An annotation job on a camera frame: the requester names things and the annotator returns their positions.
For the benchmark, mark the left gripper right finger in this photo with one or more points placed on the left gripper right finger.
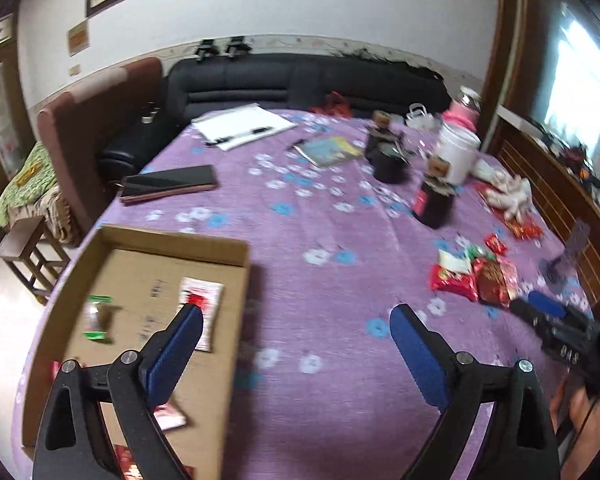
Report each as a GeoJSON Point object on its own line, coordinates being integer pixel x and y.
{"type": "Point", "coordinates": [519, 443]}

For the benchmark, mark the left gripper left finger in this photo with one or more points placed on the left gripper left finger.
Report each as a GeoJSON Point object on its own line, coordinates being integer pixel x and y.
{"type": "Point", "coordinates": [73, 440]}

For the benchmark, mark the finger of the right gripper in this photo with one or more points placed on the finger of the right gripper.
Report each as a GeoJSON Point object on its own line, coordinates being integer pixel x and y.
{"type": "Point", "coordinates": [545, 303]}
{"type": "Point", "coordinates": [530, 315]}

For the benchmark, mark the small red candy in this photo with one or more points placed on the small red candy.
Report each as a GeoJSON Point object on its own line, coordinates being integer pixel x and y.
{"type": "Point", "coordinates": [495, 244]}

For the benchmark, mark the green candy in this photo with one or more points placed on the green candy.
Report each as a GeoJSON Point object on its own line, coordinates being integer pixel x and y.
{"type": "Point", "coordinates": [475, 251]}

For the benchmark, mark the clear green edged snack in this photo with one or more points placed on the clear green edged snack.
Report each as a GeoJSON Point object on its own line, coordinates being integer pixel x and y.
{"type": "Point", "coordinates": [98, 312]}

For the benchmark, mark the small white red snack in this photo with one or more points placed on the small white red snack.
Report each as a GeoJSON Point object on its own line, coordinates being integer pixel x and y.
{"type": "Point", "coordinates": [207, 297]}

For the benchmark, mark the red candy wrapper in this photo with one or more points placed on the red candy wrapper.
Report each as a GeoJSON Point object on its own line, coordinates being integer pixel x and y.
{"type": "Point", "coordinates": [128, 467]}

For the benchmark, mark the pink long snack pack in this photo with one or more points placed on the pink long snack pack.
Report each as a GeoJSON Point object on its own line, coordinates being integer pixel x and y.
{"type": "Point", "coordinates": [169, 417]}

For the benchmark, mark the person's right hand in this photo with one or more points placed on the person's right hand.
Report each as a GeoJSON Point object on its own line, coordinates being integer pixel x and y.
{"type": "Point", "coordinates": [585, 417]}

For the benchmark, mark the black phone stand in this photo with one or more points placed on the black phone stand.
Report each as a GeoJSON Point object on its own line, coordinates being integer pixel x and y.
{"type": "Point", "coordinates": [555, 269]}

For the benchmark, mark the large dark red snack pack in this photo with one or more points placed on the large dark red snack pack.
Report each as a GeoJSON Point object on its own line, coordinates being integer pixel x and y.
{"type": "Point", "coordinates": [496, 280]}

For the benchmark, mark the red foil bag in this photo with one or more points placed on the red foil bag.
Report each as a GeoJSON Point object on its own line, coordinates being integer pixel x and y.
{"type": "Point", "coordinates": [527, 229]}

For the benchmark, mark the cream white snack pack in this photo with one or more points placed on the cream white snack pack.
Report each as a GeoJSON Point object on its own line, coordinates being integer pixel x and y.
{"type": "Point", "coordinates": [453, 263]}

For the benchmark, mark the red rectangular snack pack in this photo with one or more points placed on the red rectangular snack pack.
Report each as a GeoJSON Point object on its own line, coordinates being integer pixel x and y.
{"type": "Point", "coordinates": [442, 279]}

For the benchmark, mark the white cotton gloves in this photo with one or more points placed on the white cotton gloves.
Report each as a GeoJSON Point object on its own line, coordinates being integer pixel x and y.
{"type": "Point", "coordinates": [511, 195]}

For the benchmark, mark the wooden cabinet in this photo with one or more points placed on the wooden cabinet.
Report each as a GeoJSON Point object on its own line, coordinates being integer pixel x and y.
{"type": "Point", "coordinates": [556, 195]}

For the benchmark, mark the cardboard box tray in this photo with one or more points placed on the cardboard box tray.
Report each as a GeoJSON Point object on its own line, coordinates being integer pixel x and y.
{"type": "Point", "coordinates": [141, 270]}

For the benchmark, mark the white plastic jar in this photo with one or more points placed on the white plastic jar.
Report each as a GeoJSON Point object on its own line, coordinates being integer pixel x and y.
{"type": "Point", "coordinates": [459, 147]}

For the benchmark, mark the wooden stool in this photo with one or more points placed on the wooden stool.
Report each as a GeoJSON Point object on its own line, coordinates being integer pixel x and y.
{"type": "Point", "coordinates": [34, 256]}

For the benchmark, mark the pink thermos bottle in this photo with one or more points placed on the pink thermos bottle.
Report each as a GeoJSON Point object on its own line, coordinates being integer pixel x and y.
{"type": "Point", "coordinates": [465, 109]}

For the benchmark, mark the purple floral tablecloth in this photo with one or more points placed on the purple floral tablecloth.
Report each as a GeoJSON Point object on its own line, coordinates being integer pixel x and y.
{"type": "Point", "coordinates": [320, 390]}

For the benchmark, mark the white plastic bag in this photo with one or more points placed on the white plastic bag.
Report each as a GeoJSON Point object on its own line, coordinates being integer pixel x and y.
{"type": "Point", "coordinates": [419, 118]}

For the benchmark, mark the rear black jar with cork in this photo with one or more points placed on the rear black jar with cork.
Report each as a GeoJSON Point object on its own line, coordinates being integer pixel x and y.
{"type": "Point", "coordinates": [379, 132]}

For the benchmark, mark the small green booklet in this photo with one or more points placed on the small green booklet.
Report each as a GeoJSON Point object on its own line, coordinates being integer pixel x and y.
{"type": "Point", "coordinates": [326, 152]}

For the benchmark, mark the green floral blanket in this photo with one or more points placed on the green floral blanket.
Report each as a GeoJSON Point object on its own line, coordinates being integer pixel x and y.
{"type": "Point", "coordinates": [34, 179]}

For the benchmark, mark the red bag on sofa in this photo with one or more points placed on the red bag on sofa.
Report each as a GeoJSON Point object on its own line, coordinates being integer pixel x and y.
{"type": "Point", "coordinates": [335, 105]}

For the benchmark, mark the black leather sofa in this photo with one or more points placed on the black leather sofa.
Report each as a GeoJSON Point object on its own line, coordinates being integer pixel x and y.
{"type": "Point", "coordinates": [276, 82]}

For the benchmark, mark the wooden glass door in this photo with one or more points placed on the wooden glass door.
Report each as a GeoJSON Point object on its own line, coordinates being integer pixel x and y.
{"type": "Point", "coordinates": [16, 135]}

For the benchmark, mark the brown armchair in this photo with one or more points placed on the brown armchair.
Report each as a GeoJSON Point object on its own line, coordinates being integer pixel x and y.
{"type": "Point", "coordinates": [83, 119]}

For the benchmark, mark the black pen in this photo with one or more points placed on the black pen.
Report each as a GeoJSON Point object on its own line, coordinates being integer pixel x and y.
{"type": "Point", "coordinates": [225, 139]}

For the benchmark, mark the white paper notebook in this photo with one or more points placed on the white paper notebook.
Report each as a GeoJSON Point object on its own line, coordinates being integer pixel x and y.
{"type": "Point", "coordinates": [240, 119]}

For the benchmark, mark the black clamp on sofa right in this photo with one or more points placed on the black clamp on sofa right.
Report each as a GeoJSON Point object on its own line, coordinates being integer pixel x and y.
{"type": "Point", "coordinates": [237, 47]}

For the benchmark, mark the black clamp on sofa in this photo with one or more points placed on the black clamp on sofa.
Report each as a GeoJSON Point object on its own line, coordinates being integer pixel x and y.
{"type": "Point", "coordinates": [206, 49]}
{"type": "Point", "coordinates": [237, 47]}

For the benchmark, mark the black clamp on sofa left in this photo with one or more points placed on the black clamp on sofa left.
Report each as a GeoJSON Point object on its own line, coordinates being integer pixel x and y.
{"type": "Point", "coordinates": [206, 49]}

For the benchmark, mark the small wall plaque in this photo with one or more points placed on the small wall plaque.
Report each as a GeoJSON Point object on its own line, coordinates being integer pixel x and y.
{"type": "Point", "coordinates": [78, 38]}

